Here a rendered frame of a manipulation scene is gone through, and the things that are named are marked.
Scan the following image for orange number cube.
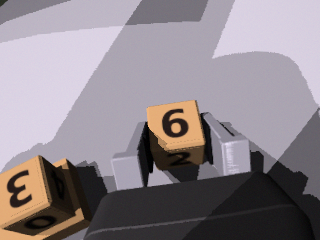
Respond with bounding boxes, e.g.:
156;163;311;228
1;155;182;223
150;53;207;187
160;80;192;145
147;100;206;170
0;155;76;236

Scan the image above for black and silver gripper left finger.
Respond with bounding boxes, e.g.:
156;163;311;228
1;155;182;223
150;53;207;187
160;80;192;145
111;121;154;190

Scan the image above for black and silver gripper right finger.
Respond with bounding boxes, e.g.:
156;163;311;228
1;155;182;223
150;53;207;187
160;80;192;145
200;112;251;176

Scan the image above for brown wooden calendar stand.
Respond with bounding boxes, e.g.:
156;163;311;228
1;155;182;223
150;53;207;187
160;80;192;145
0;158;93;240

